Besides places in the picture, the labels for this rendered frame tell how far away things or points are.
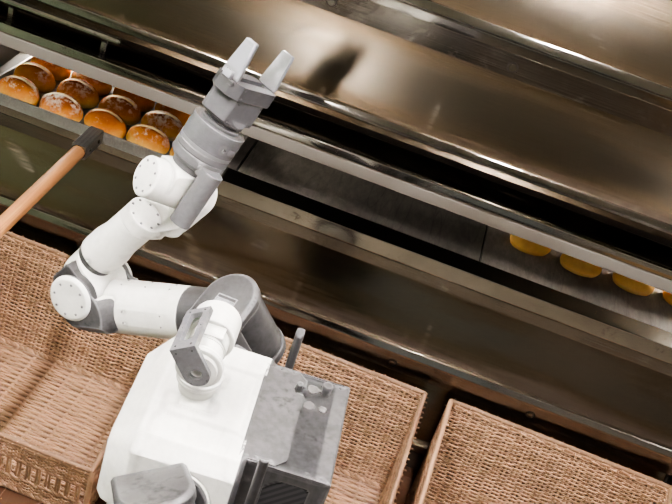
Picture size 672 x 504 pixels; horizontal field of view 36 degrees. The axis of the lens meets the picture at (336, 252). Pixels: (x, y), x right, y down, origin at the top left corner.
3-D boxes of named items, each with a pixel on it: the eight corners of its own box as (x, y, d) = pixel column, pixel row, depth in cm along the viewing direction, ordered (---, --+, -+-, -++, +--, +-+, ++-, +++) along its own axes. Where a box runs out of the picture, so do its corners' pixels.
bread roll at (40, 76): (60, 88, 237) (63, 67, 234) (45, 99, 231) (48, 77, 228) (22, 72, 238) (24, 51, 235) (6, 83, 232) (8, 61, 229)
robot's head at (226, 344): (232, 356, 144) (246, 308, 139) (215, 404, 135) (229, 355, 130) (187, 342, 143) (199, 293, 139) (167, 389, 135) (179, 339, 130)
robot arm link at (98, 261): (140, 196, 167) (72, 256, 177) (103, 213, 158) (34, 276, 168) (179, 248, 167) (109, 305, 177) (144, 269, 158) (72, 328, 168)
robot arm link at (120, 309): (102, 312, 180) (212, 325, 171) (55, 340, 169) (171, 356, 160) (93, 250, 176) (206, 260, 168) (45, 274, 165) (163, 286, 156)
